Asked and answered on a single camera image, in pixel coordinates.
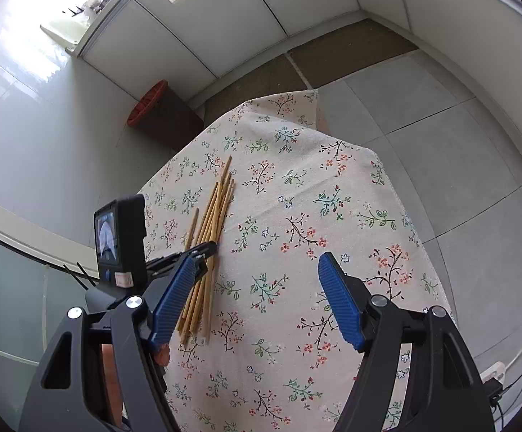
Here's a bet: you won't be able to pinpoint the white power cable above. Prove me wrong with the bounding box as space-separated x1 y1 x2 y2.
503 339 522 367

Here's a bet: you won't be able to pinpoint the black cable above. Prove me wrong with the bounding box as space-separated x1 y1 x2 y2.
486 368 522 420

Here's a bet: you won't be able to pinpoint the white power strip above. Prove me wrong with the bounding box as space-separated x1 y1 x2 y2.
479 362 508 382

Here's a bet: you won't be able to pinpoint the bundle of wooden chopsticks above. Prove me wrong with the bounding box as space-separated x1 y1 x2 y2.
175 155 236 347

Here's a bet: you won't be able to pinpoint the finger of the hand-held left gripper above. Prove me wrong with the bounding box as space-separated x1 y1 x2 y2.
145 242 217 300

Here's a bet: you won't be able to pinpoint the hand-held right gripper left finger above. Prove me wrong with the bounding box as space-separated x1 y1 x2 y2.
18 256 199 432

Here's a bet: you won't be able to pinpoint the brown trash bin red liner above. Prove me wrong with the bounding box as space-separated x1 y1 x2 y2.
127 80 204 150

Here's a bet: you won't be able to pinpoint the person's left forearm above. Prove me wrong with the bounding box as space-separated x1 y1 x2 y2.
100 342 172 419

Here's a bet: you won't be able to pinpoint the white kitchen cabinets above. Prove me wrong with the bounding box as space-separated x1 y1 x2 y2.
78 0 522 100

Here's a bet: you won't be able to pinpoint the floral tablecloth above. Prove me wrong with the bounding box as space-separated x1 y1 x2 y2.
137 90 457 432

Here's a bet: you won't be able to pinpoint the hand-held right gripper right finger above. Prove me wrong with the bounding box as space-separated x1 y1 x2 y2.
318 252 498 432

